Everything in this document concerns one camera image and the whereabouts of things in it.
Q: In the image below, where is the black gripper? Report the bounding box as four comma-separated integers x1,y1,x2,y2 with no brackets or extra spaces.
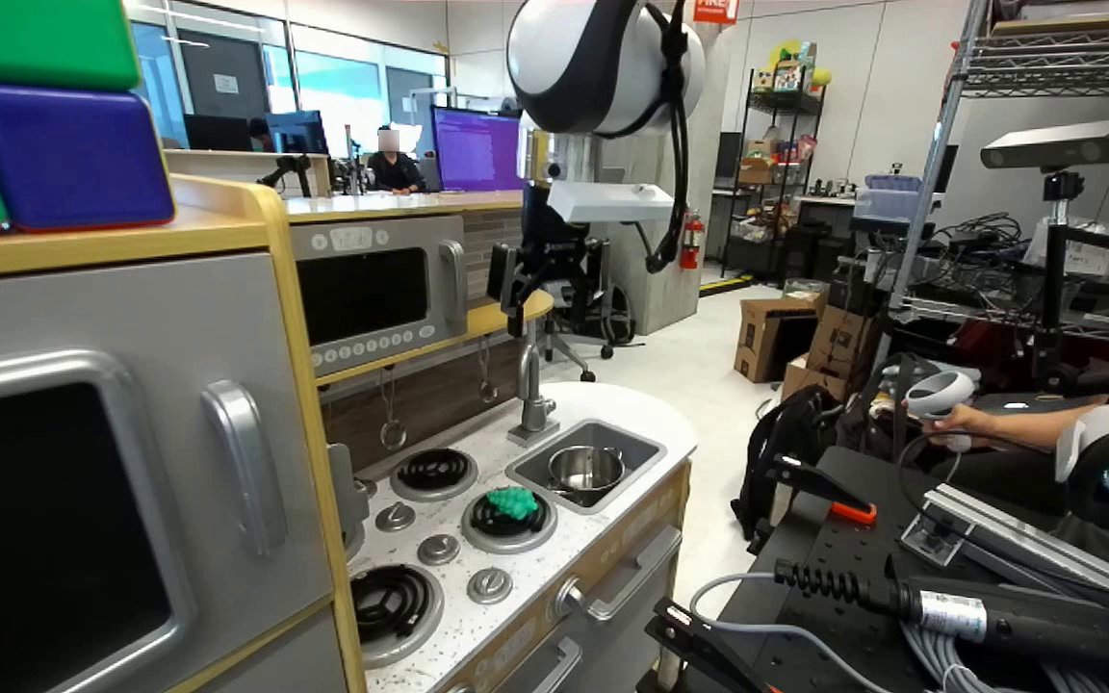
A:
489,186,604,334

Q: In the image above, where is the operator forearm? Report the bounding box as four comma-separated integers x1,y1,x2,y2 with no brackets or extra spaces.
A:
929,404,1087,453

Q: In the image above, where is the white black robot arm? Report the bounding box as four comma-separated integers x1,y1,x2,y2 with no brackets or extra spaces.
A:
499,0,704,334

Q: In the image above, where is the small steel pot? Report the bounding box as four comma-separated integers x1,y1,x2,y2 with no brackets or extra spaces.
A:
545,443,625,497

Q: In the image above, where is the toy kitchen stove counter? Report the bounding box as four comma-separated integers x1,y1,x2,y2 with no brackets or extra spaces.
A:
349,382,697,693

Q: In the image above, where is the purple computer monitor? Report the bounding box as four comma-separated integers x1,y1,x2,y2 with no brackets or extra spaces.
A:
432,106,520,194

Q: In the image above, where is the red fire extinguisher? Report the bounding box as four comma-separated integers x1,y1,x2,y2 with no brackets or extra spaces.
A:
679,210,704,268

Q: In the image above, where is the silver toy faucet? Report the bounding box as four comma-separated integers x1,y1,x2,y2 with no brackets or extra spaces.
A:
511,323,553,448

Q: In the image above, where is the person in dark shirt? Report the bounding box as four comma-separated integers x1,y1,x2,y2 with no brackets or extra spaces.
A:
368,123,423,194

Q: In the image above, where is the toy microwave oven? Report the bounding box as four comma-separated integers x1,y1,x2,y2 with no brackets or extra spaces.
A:
294,216,464,373

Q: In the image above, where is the cardboard box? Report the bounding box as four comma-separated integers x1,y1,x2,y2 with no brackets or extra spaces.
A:
737,300,819,382

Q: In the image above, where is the black coil burner rear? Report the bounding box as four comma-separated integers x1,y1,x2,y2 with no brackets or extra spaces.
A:
389,452,477,502

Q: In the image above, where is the black coil burner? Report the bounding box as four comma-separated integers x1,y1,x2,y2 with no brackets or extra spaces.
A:
349,565,441,665
389,452,477,502

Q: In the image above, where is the black storage shelf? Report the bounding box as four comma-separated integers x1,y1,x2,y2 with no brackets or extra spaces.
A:
722,56,825,282

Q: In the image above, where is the black orange clamp tool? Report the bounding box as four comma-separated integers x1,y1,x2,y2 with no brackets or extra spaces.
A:
767,453,879,526

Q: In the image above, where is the black coil burner front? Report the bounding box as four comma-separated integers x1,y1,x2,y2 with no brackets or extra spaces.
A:
349,565,441,665

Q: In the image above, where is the grey toy oven door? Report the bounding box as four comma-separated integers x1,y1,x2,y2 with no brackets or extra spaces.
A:
0,253,326,693

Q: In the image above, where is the purple toy block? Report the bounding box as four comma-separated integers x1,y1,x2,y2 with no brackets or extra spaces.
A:
0,85,173,231

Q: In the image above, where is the green toy block top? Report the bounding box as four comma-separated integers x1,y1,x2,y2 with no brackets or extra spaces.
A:
0,0,138,92

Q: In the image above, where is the camera on black stand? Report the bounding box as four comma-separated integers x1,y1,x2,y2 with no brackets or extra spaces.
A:
982,119,1109,394

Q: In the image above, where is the black cable with connector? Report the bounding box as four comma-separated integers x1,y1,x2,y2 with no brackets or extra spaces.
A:
769,557,1109,685

